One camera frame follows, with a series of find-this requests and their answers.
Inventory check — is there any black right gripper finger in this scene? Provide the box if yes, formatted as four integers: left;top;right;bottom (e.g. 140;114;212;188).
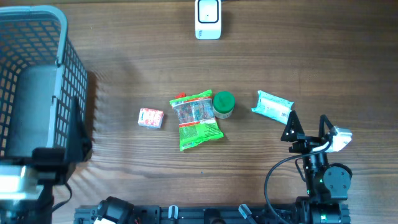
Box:
318;114;333;138
280;111;305;142

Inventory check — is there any teal tissue pack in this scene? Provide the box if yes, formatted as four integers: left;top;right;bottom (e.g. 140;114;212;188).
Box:
251;90;294;124

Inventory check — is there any green lid jar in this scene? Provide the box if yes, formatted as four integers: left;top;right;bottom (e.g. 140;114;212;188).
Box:
213;91;235;119

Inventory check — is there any green candy bag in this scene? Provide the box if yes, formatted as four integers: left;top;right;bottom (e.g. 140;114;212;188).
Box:
169;90;224;151

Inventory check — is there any red Kleenex tissue pack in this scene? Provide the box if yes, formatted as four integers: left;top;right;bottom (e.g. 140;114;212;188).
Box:
137;108;164;129

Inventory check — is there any red coffee stick sachet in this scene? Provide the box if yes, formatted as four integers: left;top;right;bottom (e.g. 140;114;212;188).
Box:
175;92;186;99

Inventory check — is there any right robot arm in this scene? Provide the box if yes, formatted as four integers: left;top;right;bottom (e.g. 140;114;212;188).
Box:
281;111;353;224

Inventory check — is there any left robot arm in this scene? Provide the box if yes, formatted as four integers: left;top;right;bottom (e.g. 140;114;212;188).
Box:
1;98;93;223

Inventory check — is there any white barcode scanner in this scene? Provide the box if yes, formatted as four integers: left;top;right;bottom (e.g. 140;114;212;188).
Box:
195;0;222;40

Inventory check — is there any grey plastic basket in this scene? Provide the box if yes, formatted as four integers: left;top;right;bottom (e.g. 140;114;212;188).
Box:
1;6;88;157

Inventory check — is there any black right camera cable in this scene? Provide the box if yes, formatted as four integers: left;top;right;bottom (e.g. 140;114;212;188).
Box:
264;141;332;224

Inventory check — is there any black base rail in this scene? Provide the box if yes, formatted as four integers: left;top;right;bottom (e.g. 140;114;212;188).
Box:
73;203;351;224

